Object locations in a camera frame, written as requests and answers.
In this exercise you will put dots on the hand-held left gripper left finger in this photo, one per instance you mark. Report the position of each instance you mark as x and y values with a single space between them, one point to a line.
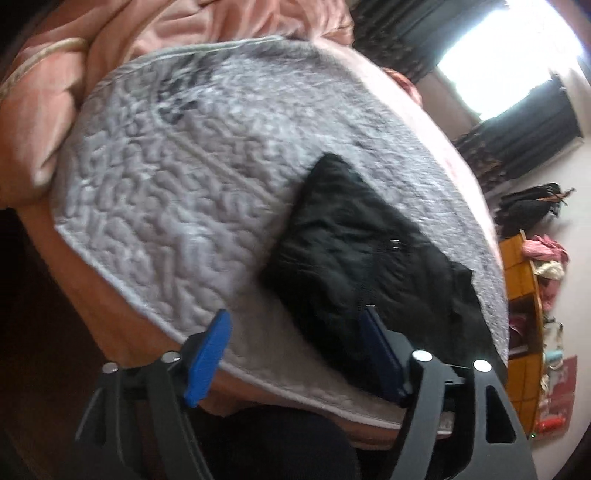
208 355

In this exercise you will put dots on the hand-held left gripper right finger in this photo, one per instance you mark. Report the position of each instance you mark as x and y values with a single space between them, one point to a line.
382 355

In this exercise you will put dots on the black pants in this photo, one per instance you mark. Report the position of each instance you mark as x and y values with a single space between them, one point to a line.
351 258

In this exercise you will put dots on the pink item on shelf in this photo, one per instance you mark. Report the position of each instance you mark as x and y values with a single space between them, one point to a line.
517 323

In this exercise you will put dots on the orange wooden cabinet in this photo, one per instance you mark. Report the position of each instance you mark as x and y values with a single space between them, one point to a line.
519 277

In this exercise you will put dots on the grey quilted leaf-print blanket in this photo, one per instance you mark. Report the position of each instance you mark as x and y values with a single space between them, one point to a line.
184 184

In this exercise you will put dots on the red bottle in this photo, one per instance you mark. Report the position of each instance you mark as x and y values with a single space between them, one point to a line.
551 424

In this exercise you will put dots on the red printed card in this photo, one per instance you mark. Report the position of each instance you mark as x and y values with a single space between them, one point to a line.
563 383

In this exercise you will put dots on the white crumpled cloth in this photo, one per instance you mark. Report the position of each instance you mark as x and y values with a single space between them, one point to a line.
549 270

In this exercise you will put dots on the pink clothes pile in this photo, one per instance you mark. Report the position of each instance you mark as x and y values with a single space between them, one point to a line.
545 247

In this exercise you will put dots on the black hanging bag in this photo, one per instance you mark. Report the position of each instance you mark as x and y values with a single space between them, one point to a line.
526 207

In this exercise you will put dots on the pink duvet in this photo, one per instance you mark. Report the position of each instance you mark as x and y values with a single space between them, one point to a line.
46 92

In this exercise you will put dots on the bright window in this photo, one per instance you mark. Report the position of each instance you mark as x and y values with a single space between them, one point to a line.
503 50

